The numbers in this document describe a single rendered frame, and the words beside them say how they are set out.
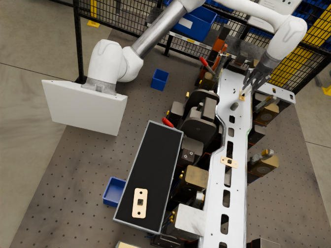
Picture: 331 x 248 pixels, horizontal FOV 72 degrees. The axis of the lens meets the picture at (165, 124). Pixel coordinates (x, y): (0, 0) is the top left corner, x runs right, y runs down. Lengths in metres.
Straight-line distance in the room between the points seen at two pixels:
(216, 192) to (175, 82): 0.96
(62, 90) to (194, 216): 0.79
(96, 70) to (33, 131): 1.15
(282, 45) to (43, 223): 1.30
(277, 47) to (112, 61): 0.78
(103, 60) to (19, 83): 1.49
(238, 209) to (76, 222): 0.70
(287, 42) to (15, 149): 2.00
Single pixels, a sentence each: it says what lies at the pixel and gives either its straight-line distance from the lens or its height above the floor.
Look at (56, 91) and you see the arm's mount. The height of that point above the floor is 0.97.
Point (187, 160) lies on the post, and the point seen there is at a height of 1.10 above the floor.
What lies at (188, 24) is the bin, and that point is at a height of 1.10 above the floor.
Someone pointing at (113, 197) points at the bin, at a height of 0.70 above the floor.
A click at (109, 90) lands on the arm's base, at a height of 0.93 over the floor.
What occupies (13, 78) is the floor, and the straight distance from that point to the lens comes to 2.67.
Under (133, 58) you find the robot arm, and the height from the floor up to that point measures 0.96.
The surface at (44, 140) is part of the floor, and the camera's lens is 2.17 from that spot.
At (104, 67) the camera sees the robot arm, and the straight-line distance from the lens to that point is 1.23.
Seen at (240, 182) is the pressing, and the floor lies 1.00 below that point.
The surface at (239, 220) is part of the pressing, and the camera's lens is 1.01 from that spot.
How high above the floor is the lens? 1.85
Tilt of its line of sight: 53 degrees down
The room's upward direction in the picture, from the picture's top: 24 degrees clockwise
